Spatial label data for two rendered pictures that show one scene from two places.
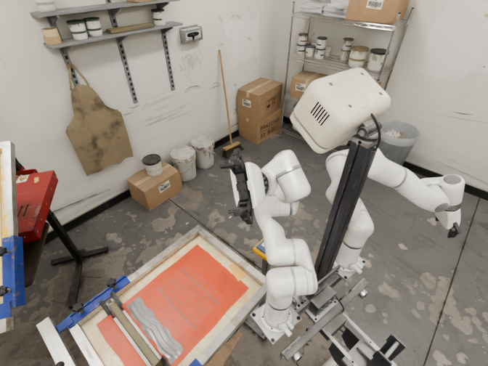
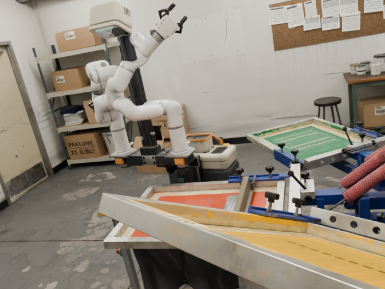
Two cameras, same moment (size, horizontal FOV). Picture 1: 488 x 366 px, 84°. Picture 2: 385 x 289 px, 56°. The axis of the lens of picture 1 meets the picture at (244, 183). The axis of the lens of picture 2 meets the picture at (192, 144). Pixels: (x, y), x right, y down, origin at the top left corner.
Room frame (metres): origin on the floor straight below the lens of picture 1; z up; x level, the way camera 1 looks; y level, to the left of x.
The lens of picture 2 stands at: (1.23, 1.82, 1.82)
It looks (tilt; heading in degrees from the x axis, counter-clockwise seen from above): 17 degrees down; 247
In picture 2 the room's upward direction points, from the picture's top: 11 degrees counter-clockwise
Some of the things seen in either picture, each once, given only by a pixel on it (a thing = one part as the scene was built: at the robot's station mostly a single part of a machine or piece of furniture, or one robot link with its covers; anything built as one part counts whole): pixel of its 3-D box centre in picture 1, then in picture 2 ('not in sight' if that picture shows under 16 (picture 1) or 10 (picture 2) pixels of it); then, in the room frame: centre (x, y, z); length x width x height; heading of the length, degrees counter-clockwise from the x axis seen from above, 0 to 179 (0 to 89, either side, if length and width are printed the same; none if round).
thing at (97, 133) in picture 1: (94, 120); not in sight; (2.33, 1.42, 1.06); 0.53 x 0.07 x 1.05; 138
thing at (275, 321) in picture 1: (279, 310); (179, 138); (0.47, -0.14, 1.21); 0.16 x 0.13 x 0.15; 37
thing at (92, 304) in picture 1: (101, 302); not in sight; (0.62, 0.69, 0.98); 0.30 x 0.05 x 0.07; 138
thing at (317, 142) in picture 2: not in sight; (320, 132); (-0.36, 0.14, 1.05); 1.08 x 0.61 x 0.23; 78
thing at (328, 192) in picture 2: not in sight; (321, 196); (0.20, 0.70, 1.02); 0.17 x 0.06 x 0.05; 138
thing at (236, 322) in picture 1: (176, 303); (201, 210); (0.61, 0.33, 0.97); 0.79 x 0.58 x 0.04; 138
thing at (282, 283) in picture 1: (283, 286); (172, 113); (0.49, -0.14, 1.37); 0.13 x 0.10 x 0.16; 95
